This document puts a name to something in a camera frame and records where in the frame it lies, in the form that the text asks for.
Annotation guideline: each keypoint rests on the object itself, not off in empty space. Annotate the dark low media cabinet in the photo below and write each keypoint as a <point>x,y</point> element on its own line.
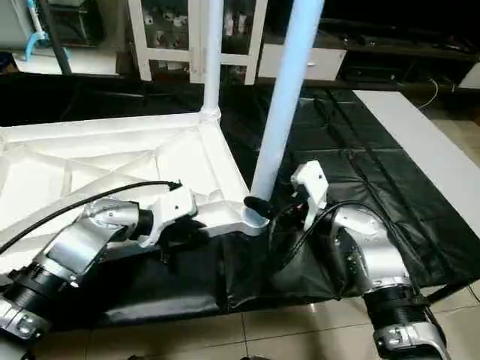
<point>405,64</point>

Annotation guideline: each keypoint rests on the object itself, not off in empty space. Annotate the white glass door cabinet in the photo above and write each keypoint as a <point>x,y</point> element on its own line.
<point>187,37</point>

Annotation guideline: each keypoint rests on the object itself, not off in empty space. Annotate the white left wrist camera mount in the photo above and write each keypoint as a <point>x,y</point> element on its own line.
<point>171,210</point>

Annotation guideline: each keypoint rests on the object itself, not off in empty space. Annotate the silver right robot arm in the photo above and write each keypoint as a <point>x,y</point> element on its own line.
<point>367,262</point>

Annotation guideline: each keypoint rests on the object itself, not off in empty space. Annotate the black work mat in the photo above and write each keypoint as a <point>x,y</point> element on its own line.
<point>360,172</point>

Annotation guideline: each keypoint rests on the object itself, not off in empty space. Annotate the white drawer unit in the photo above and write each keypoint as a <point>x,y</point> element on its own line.
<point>319,64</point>

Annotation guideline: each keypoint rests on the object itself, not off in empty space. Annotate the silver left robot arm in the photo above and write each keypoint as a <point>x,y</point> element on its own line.
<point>67,255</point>

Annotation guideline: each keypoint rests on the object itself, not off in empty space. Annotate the black metal frame leg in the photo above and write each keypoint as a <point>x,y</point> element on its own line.
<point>454,291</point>

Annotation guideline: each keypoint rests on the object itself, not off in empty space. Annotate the grey vertical metal pole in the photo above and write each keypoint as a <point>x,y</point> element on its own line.
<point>56,37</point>

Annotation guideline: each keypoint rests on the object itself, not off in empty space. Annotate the light blue plastic object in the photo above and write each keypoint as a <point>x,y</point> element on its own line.
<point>36,34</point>

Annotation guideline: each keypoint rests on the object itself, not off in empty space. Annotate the white flat board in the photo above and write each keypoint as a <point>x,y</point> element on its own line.
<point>427,142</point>

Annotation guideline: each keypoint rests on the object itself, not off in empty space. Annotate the white plastic table top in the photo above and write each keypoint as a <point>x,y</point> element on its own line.
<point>97,172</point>

